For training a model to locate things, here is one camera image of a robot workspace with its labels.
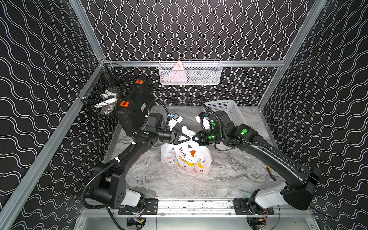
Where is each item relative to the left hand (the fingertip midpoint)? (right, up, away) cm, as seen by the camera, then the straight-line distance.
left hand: (188, 136), depth 72 cm
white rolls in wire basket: (-42, +15, +2) cm, 45 cm away
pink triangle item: (-6, +38, +18) cm, 42 cm away
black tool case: (-34, +14, +16) cm, 40 cm away
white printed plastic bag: (0, -9, -3) cm, 9 cm away
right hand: (+2, 0, -3) cm, 4 cm away
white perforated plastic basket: (+33, +19, +41) cm, 56 cm away
